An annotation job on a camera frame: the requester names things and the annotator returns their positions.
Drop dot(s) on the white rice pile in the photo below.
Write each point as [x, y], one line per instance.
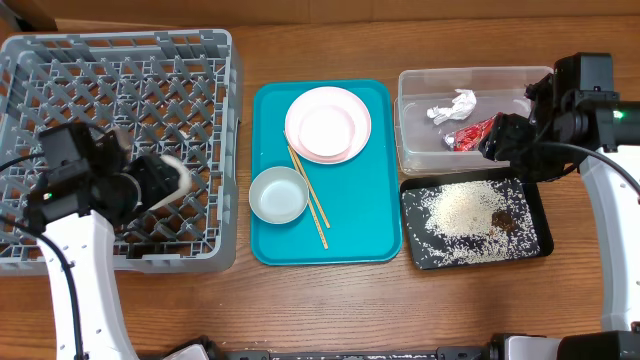
[465, 215]

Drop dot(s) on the lower wooden chopstick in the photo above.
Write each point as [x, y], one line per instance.
[314, 215]

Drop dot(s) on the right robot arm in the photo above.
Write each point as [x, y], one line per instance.
[610, 173]

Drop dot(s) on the grey plastic dish rack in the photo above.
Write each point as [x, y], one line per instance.
[175, 93]

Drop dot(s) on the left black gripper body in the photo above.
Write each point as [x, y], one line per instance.
[163, 181]

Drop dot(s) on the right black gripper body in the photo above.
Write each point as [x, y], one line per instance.
[520, 147]

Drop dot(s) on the clear plastic bin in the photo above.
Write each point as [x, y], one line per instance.
[420, 142]

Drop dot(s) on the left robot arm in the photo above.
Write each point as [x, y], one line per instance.
[73, 218]

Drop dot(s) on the white cup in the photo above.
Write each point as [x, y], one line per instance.
[171, 180]

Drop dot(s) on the small white bowl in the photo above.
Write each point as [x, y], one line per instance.
[326, 131]

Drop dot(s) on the grey bowl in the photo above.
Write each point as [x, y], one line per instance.
[278, 195]

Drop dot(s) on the red snack wrapper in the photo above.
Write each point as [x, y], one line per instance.
[469, 137]

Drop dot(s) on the brown food scrap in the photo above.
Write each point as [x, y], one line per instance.
[504, 221]

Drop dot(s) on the large white plate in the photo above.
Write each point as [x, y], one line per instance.
[322, 96]

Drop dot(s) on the white tissue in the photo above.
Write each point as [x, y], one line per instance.
[461, 108]

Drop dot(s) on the teal plastic tray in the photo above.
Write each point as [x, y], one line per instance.
[362, 222]

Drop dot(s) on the black waste tray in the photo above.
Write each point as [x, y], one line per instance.
[545, 240]

